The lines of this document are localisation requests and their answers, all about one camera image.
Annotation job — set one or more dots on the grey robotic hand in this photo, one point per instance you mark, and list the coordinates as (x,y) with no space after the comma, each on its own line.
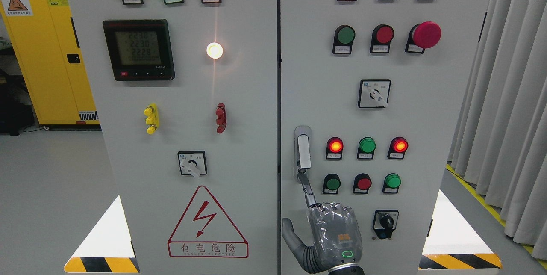
(336,235)

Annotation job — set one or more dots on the silver door handle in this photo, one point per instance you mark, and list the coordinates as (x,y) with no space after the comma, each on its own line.
(302,157)

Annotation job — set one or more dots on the right cabinet door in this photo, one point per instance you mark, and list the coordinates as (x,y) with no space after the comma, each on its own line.
(320,89)

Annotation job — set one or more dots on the cabinet door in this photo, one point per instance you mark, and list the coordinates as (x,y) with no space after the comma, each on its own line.
(320,89)
(241,161)

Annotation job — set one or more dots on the left cabinet door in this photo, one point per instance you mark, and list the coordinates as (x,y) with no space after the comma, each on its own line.
(241,161)

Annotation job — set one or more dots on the red push button lower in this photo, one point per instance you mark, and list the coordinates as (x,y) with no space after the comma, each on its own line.
(362,184)

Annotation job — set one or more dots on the red push button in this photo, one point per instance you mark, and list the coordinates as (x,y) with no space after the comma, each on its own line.
(362,184)
(381,39)

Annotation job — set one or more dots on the green push button lower right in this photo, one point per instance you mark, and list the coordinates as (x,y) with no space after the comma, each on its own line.
(391,184)

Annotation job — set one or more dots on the red lit indicator left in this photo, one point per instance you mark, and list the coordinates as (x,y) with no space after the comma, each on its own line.
(334,148)

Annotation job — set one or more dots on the red lit indicator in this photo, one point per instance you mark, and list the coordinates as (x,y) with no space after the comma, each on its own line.
(397,148)
(334,148)

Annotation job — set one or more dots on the green indicator middle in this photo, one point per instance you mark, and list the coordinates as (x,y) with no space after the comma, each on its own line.
(366,148)

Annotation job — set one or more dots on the red lit indicator right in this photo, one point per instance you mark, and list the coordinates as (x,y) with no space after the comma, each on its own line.
(397,148)

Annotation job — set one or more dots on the red electric hazard sign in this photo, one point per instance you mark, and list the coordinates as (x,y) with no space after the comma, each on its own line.
(206,231)

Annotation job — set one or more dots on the red terminal connector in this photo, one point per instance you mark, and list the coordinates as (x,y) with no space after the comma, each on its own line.
(221,120)

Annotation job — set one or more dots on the grey curtain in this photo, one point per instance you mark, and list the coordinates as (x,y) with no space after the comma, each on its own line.
(500,142)

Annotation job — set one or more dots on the green push button upper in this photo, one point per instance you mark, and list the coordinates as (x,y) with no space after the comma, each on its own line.
(343,40)

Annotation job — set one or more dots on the red push button upper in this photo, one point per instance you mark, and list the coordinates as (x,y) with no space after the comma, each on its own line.
(381,39)

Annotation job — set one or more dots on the yellow terminal connector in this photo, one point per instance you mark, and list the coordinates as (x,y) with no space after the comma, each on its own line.
(152,120)

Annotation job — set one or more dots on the red emergency stop button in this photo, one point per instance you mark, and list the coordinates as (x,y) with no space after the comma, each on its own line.
(423,36)

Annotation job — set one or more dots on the white indicator light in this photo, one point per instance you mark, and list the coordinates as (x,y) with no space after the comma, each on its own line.
(214,50)

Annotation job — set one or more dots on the black digital power meter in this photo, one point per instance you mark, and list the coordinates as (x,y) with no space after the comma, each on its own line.
(140,50)

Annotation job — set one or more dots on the yellow safety cabinet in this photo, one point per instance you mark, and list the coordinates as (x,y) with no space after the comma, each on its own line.
(48,52)

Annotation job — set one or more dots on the black key switch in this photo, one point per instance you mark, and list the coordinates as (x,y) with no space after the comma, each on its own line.
(384,223)

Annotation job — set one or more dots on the upper right rotary switch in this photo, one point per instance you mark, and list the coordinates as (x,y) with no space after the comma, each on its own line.
(374,94)

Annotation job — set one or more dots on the left rotary selector switch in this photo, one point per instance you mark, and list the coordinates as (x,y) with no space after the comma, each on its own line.
(192,163)

